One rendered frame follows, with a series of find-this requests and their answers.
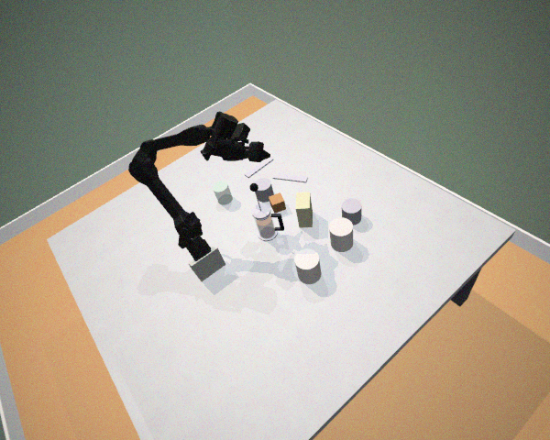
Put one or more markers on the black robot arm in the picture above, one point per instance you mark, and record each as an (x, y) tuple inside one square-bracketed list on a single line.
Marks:
[(143, 169)]

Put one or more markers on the tan cube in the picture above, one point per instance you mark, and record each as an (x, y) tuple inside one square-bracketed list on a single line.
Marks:
[(277, 203)]

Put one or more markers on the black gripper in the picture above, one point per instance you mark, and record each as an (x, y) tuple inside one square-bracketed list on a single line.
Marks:
[(238, 151)]

